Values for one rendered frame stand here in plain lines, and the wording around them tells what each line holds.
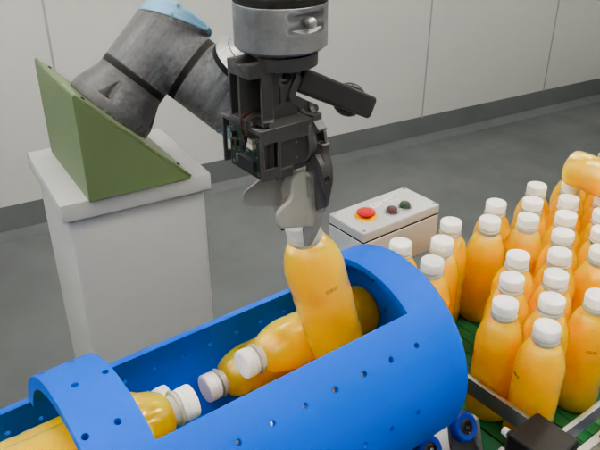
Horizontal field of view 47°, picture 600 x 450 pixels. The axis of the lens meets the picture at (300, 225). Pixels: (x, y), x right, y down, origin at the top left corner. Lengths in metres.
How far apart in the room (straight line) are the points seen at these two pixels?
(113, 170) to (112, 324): 0.37
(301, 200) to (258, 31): 0.18
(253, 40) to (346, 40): 3.55
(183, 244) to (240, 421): 0.87
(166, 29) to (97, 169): 0.32
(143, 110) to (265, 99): 0.83
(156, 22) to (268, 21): 0.86
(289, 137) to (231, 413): 0.29
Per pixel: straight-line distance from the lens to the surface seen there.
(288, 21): 0.63
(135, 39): 1.48
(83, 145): 1.36
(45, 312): 3.10
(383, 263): 0.90
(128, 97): 1.46
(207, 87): 1.45
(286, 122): 0.67
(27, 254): 3.56
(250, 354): 0.90
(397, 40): 4.41
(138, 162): 1.41
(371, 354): 0.81
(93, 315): 1.56
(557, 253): 1.23
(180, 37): 1.47
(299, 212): 0.71
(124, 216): 1.47
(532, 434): 1.03
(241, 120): 0.66
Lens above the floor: 1.71
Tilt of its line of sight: 29 degrees down
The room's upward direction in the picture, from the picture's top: straight up
